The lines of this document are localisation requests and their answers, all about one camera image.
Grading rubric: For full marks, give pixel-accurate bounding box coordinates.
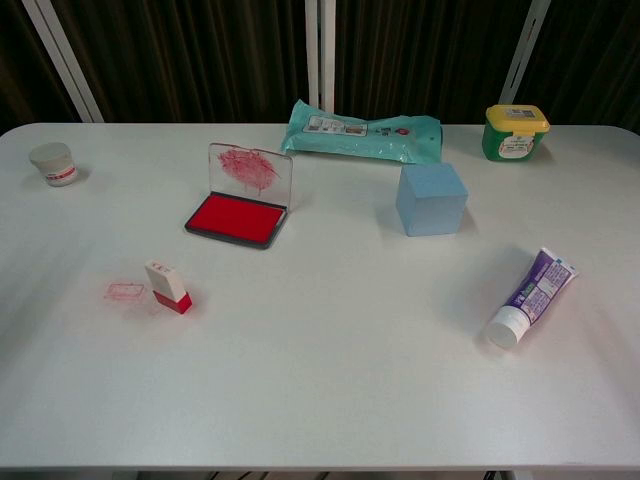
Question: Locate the white and red stamp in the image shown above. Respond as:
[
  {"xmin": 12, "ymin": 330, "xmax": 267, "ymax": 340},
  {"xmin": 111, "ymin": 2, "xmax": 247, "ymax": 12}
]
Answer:
[{"xmin": 144, "ymin": 259, "xmax": 194, "ymax": 315}]

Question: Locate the red ink pad clear lid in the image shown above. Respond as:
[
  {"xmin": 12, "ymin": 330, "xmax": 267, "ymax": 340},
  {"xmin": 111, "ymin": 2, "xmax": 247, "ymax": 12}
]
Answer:
[{"xmin": 183, "ymin": 142, "xmax": 294, "ymax": 251}]

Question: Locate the teal wet wipes pack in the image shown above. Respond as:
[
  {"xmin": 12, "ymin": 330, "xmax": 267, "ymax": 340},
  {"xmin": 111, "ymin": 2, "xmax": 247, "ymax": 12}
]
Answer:
[{"xmin": 279, "ymin": 98, "xmax": 445, "ymax": 165}]

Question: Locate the blue foam cube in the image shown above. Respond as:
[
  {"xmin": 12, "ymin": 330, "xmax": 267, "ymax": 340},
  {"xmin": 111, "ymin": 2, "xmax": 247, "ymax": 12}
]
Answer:
[{"xmin": 395, "ymin": 161, "xmax": 470, "ymax": 238}]

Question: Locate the dark pleated curtain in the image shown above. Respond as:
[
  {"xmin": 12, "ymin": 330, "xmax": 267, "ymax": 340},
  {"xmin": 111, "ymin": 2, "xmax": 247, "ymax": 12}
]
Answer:
[{"xmin": 0, "ymin": 0, "xmax": 640, "ymax": 137}]

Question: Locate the green tub yellow lid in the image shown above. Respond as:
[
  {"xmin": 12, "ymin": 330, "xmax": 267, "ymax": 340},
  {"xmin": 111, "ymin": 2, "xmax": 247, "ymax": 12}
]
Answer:
[{"xmin": 481, "ymin": 104, "xmax": 552, "ymax": 163}]

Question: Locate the purple toothpaste tube white cap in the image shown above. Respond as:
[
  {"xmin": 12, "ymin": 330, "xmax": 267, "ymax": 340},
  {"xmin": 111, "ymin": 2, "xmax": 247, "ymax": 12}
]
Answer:
[{"xmin": 486, "ymin": 246, "xmax": 580, "ymax": 351}]

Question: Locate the small white plastic jar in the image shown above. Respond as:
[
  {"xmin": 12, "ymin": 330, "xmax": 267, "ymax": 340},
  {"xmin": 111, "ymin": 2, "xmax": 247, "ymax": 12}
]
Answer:
[{"xmin": 28, "ymin": 142, "xmax": 80, "ymax": 187}]

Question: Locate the white vertical frame post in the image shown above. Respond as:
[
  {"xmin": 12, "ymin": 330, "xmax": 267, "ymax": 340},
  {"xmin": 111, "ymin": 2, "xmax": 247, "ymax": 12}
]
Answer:
[{"xmin": 304, "ymin": 0, "xmax": 337, "ymax": 110}]

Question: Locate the white slanted frame post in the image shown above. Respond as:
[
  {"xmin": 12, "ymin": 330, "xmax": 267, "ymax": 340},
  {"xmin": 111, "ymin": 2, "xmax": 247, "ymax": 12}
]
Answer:
[
  {"xmin": 498, "ymin": 0, "xmax": 552, "ymax": 105},
  {"xmin": 20, "ymin": 0, "xmax": 105, "ymax": 123}
]

